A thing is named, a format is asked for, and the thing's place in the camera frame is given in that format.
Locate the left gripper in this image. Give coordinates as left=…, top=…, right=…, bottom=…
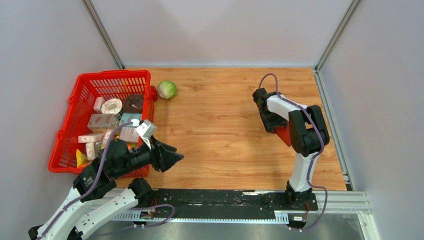
left=114, top=134, right=185, bottom=178

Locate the red paper box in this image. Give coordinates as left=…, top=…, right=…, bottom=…
left=274, top=122, right=292, bottom=147

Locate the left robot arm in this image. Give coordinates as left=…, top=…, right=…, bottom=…
left=28, top=137, right=184, bottom=240

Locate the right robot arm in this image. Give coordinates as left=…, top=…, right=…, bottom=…
left=252, top=88, right=330, bottom=210

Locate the teal box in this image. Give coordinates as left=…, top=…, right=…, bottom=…
left=119, top=112, right=142, bottom=125

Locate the pink box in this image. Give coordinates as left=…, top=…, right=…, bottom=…
left=87, top=113, right=119, bottom=132

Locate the brown round cake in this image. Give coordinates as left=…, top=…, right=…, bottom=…
left=122, top=93, right=144, bottom=114

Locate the red pepper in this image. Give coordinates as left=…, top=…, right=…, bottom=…
left=150, top=85, right=158, bottom=102

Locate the green cabbage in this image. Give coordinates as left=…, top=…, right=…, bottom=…
left=156, top=80, right=178, bottom=100

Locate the pink tape roll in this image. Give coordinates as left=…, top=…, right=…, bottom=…
left=100, top=98, right=123, bottom=115

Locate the red plastic basket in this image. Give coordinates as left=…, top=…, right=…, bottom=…
left=48, top=70, right=155, bottom=175

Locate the orange yellow snack bag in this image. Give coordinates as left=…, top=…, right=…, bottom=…
left=75, top=149, right=89, bottom=168

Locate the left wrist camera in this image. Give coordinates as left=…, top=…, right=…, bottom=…
left=131, top=119, right=157, bottom=150

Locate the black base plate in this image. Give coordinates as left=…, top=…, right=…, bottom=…
left=138, top=188, right=318, bottom=220

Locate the aluminium frame rail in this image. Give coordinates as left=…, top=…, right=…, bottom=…
left=76, top=188, right=381, bottom=240

